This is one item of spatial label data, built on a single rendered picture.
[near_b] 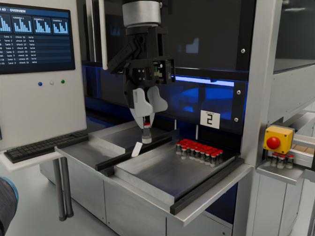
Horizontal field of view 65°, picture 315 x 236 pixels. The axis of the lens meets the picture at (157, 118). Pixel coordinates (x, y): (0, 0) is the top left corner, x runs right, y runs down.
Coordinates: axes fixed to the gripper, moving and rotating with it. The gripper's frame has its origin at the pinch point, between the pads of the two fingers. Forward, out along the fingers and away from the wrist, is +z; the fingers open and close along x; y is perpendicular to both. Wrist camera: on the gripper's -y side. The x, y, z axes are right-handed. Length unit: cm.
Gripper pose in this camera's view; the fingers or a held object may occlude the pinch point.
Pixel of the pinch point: (143, 121)
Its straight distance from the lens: 56.8
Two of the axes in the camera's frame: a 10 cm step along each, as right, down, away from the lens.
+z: 0.7, 9.7, 2.4
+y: 7.5, 1.1, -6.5
